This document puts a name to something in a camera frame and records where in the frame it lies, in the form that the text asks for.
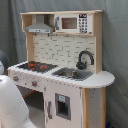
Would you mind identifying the grey toy sink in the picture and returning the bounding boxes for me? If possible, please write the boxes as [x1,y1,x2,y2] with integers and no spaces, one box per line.
[52,67,92,81]

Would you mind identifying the grey range hood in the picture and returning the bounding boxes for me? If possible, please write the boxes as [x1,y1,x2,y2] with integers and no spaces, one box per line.
[25,15,54,34]

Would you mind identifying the black toy faucet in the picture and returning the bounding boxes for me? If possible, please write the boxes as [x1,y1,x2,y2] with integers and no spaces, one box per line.
[76,50,94,70]

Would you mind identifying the white toy microwave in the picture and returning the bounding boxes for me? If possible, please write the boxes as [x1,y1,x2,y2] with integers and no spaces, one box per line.
[55,14,93,34]

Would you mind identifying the black toy stovetop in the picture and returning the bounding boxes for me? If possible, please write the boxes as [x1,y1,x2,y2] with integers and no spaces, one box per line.
[20,61,56,73]

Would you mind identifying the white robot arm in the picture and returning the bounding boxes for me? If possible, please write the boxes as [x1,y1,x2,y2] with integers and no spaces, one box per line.
[0,50,36,128]

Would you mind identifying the red stove knob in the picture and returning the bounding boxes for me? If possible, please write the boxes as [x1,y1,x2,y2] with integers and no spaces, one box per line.
[32,81,37,87]

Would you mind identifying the wooden toy kitchen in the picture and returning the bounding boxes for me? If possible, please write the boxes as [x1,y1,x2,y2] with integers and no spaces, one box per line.
[8,10,115,128]

